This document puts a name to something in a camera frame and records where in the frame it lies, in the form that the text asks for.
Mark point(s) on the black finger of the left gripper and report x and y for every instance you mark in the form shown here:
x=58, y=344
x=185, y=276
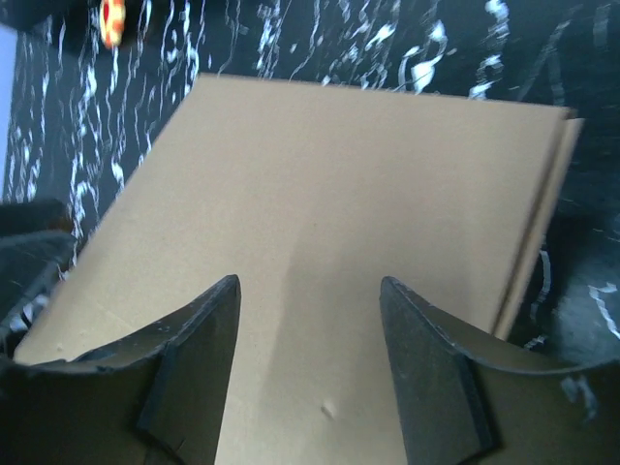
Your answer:
x=36, y=241

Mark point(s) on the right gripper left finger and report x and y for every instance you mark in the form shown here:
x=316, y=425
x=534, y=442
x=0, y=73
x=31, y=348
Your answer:
x=155, y=396

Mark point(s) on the red yellow flower toy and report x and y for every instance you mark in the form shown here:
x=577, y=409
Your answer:
x=112, y=15

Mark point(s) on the brown cardboard box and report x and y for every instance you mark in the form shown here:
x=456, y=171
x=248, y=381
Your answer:
x=310, y=196

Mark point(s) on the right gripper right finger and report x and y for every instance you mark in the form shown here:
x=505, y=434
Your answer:
x=466, y=397

